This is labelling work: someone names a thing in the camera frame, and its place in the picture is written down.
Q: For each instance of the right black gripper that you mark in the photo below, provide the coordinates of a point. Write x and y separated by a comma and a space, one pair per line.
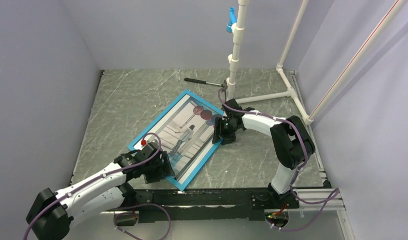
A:
219, 132

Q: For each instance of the white PVC pipe stand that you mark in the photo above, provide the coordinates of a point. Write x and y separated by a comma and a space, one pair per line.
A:
233, 60

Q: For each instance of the black handled hammer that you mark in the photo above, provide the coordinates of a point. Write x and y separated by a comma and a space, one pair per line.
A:
203, 82

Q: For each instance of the blue pipe fitting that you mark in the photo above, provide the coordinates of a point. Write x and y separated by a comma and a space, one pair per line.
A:
232, 22

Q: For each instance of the printed photo with white border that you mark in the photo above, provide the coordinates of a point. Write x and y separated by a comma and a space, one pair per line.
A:
190, 136

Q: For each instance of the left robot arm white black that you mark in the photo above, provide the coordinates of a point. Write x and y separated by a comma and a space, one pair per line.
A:
53, 213

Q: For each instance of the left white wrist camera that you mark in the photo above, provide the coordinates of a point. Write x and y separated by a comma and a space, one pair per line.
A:
149, 145

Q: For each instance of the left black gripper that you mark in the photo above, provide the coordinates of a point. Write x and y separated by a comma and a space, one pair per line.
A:
164, 169

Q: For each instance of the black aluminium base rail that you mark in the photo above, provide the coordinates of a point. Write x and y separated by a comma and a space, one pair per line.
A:
254, 204

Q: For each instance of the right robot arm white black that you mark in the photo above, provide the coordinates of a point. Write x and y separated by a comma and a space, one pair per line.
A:
292, 143

